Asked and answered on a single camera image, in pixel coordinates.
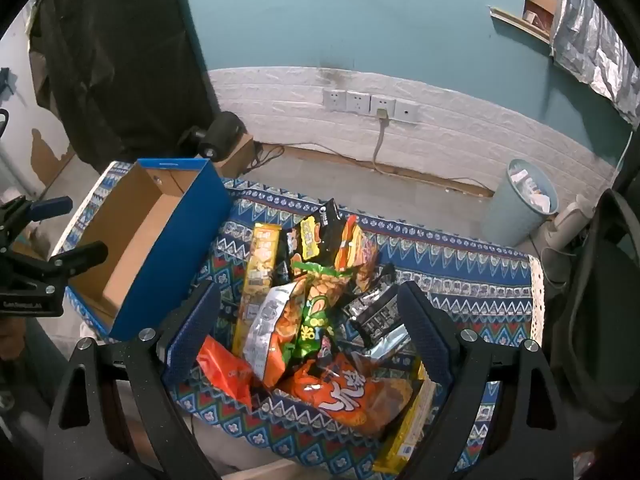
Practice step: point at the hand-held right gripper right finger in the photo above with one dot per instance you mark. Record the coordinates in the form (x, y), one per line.
(425, 335)

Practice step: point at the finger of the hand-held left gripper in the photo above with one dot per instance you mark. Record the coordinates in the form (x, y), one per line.
(50, 208)
(82, 257)

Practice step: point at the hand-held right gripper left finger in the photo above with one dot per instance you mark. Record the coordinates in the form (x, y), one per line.
(192, 330)

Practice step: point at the black silver snack packet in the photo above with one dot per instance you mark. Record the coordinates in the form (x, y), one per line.
(377, 315)

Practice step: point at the small plain orange packet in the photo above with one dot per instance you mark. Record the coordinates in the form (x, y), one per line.
(225, 370)

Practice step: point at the blue cardboard box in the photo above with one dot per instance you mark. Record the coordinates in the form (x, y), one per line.
(175, 260)

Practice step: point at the silver-backed orange chip packet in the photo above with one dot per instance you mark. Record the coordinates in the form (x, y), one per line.
(270, 330)

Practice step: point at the long yellow cracker packet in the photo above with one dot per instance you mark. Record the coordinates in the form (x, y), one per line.
(260, 270)

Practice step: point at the large orange chips packet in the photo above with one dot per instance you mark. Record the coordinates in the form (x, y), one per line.
(345, 395)

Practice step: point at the red yellow peanut packet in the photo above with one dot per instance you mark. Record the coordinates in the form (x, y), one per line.
(357, 250)

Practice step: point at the green broad bean packet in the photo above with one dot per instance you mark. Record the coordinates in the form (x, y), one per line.
(315, 310)

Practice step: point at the black snack packet yellow label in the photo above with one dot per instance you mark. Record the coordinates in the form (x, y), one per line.
(315, 240)

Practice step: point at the blue patterned tablecloth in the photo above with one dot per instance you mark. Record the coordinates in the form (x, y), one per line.
(450, 270)

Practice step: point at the white door peeling paint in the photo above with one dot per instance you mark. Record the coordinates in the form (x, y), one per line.
(30, 110)

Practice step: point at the black folded umbrella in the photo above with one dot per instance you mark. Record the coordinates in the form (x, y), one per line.
(5, 81)

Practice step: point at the pale blue trash bin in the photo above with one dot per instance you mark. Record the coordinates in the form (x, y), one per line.
(510, 210)

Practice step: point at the white plastic appliance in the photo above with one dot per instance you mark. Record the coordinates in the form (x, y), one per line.
(560, 255)

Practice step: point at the black hanging cloth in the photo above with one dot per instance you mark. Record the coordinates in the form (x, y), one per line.
(125, 60)

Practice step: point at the small brown cardboard box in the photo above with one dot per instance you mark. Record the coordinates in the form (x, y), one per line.
(240, 155)

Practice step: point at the black chair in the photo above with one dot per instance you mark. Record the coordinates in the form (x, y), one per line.
(600, 285)

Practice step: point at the wooden window sill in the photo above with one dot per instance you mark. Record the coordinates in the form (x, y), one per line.
(520, 22)

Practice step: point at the silver foil sheet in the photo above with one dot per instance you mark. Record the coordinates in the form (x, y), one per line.
(590, 40)

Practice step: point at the white wall socket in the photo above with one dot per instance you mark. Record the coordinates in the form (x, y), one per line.
(389, 105)
(334, 99)
(407, 111)
(358, 102)

